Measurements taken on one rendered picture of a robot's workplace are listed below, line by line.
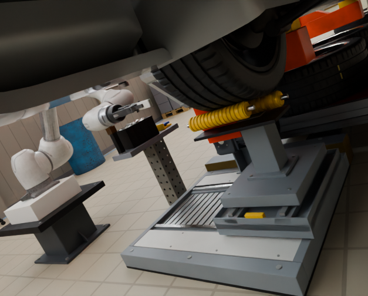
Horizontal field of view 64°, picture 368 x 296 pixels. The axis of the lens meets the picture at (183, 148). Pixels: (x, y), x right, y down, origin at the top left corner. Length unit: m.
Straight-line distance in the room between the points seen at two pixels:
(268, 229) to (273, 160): 0.26
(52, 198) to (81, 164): 2.70
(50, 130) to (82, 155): 2.57
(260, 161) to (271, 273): 0.42
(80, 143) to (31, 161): 2.59
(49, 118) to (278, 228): 1.44
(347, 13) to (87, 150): 3.56
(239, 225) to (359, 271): 0.38
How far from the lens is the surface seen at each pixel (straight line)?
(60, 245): 1.99
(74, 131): 4.52
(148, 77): 1.01
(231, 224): 1.13
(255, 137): 1.13
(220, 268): 1.07
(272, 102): 1.08
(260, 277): 1.00
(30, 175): 1.97
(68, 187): 1.96
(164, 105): 6.67
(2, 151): 4.68
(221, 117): 1.04
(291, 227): 1.03
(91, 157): 4.56
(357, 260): 1.07
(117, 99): 1.47
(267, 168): 1.18
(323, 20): 3.44
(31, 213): 1.87
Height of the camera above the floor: 0.69
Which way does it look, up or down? 12 degrees down
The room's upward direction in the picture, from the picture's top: 24 degrees counter-clockwise
